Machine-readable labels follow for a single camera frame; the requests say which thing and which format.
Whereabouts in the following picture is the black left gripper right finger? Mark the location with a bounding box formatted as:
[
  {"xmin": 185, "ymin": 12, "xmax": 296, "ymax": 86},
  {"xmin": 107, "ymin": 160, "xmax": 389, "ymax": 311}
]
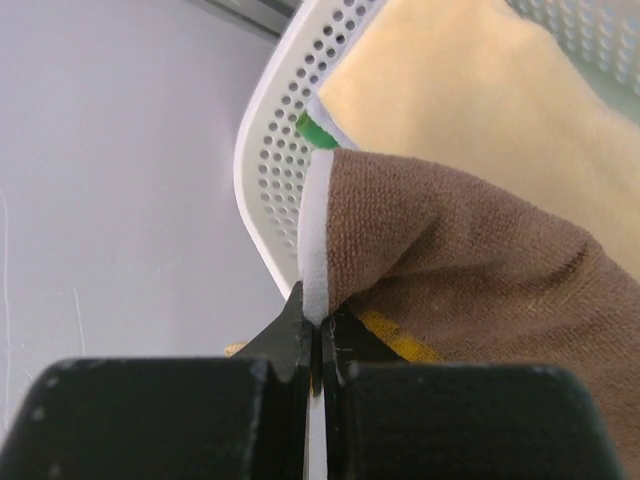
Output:
[{"xmin": 321, "ymin": 309, "xmax": 626, "ymax": 479}]

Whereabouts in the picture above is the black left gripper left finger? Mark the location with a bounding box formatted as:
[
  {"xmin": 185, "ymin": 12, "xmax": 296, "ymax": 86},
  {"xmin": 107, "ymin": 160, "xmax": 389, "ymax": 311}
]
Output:
[{"xmin": 1, "ymin": 286, "xmax": 313, "ymax": 479}]

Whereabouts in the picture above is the brown patterned cloth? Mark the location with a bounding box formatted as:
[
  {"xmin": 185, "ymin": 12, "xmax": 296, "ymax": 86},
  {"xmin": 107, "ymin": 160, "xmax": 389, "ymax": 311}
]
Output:
[{"xmin": 297, "ymin": 149, "xmax": 639, "ymax": 479}]

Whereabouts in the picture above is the green microfiber towel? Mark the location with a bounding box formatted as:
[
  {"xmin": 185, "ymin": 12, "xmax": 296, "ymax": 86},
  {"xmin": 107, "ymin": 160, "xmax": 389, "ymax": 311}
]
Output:
[{"xmin": 295, "ymin": 112, "xmax": 339, "ymax": 150}]

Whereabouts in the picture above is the yellow cloth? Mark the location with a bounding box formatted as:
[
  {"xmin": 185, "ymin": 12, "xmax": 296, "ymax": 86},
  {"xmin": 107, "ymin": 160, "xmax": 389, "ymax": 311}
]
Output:
[{"xmin": 314, "ymin": 1, "xmax": 639, "ymax": 274}]

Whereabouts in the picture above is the light blue cloth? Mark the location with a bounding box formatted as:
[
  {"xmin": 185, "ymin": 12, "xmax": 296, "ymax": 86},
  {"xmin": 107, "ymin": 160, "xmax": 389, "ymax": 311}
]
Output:
[{"xmin": 305, "ymin": 96, "xmax": 359, "ymax": 150}]

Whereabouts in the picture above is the white perforated plastic basket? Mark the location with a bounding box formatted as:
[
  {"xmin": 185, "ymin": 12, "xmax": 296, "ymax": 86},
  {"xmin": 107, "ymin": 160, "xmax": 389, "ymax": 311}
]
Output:
[{"xmin": 234, "ymin": 1, "xmax": 639, "ymax": 296}]

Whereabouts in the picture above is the left aluminium frame post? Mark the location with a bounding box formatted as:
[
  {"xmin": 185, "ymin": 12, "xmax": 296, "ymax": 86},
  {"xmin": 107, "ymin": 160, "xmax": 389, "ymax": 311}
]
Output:
[{"xmin": 190, "ymin": 0, "xmax": 302, "ymax": 38}]

